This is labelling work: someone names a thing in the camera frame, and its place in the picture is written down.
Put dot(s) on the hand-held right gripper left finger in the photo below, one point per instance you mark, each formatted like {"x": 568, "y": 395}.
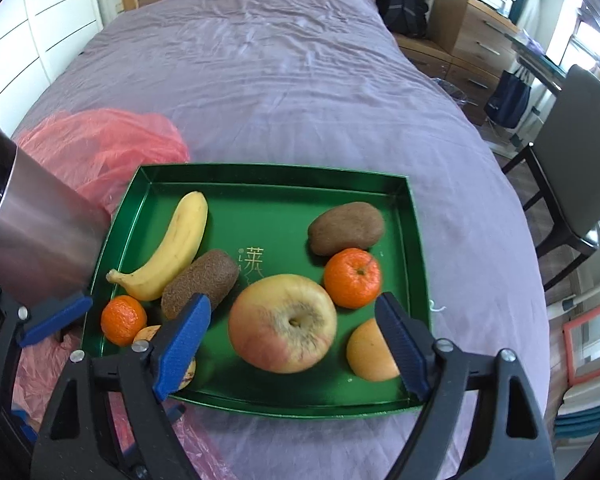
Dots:
{"x": 182, "y": 345}

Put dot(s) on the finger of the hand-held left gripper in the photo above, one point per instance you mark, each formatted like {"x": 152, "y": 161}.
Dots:
{"x": 23, "y": 424}
{"x": 55, "y": 317}

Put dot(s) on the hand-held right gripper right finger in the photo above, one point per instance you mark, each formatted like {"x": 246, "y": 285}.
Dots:
{"x": 402, "y": 345}

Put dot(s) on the pale yellow orange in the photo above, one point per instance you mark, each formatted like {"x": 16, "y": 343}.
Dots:
{"x": 369, "y": 352}

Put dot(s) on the striped yellow melon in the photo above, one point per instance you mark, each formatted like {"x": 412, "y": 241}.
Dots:
{"x": 145, "y": 335}

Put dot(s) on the orange tangerine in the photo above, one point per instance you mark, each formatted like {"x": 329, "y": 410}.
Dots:
{"x": 124, "y": 321}
{"x": 352, "y": 280}

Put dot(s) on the brown kiwi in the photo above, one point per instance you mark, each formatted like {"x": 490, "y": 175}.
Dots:
{"x": 200, "y": 282}
{"x": 347, "y": 227}

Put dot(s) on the red-green apple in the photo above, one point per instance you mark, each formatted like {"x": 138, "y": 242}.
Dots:
{"x": 280, "y": 325}

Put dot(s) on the yellow banana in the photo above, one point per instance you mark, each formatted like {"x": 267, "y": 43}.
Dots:
{"x": 180, "y": 245}

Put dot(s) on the green tray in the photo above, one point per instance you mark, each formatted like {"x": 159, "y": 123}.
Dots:
{"x": 270, "y": 220}

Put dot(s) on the black and brown kettle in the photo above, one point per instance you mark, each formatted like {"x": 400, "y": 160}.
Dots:
{"x": 40, "y": 220}

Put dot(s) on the pink plastic sheet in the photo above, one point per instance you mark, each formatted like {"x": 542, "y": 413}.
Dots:
{"x": 105, "y": 140}

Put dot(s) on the orange framed board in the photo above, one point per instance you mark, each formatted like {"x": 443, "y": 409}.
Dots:
{"x": 597, "y": 340}

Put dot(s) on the grey chair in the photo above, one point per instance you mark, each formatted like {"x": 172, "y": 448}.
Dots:
{"x": 584, "y": 160}

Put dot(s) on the dark blue bag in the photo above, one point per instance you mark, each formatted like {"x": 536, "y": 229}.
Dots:
{"x": 507, "y": 100}

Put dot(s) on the white wardrobe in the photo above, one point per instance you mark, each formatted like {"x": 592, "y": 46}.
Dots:
{"x": 30, "y": 35}

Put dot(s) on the wooden drawer cabinet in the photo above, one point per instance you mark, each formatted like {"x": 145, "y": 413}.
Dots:
{"x": 474, "y": 35}

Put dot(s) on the glass desk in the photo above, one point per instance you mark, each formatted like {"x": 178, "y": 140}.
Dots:
{"x": 534, "y": 55}

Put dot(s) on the window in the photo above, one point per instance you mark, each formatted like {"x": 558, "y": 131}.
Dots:
{"x": 559, "y": 45}

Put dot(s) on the black backpack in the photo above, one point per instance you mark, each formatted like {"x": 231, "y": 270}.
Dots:
{"x": 402, "y": 5}

